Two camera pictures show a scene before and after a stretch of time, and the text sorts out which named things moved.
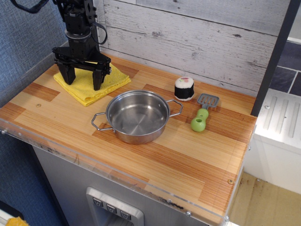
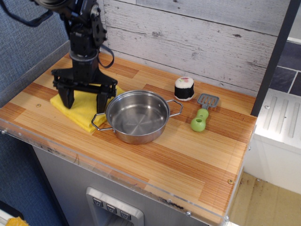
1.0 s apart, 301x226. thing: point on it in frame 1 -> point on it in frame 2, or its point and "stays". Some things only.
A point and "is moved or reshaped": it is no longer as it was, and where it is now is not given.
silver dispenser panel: [106, 211] stays
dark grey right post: [276, 53] stays
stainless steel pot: [137, 117] stays
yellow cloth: [83, 90] is moved or reshaped
